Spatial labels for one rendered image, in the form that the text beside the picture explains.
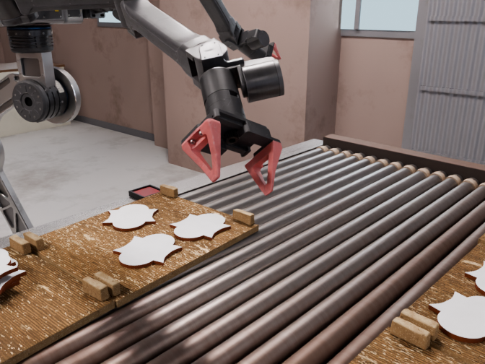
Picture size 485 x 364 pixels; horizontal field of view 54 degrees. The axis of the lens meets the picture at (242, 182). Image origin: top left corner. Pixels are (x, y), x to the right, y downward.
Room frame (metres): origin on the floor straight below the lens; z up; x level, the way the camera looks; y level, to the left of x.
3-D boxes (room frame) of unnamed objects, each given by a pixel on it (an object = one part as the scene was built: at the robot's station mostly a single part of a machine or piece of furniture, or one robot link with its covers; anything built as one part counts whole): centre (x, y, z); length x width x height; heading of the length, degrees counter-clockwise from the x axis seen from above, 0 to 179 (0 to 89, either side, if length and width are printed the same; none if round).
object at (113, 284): (0.75, 0.25, 0.95); 0.06 x 0.02 x 0.03; 50
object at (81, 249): (0.98, 0.23, 0.93); 0.41 x 0.35 x 0.02; 140
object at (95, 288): (0.73, 0.26, 0.95); 0.06 x 0.02 x 0.03; 51
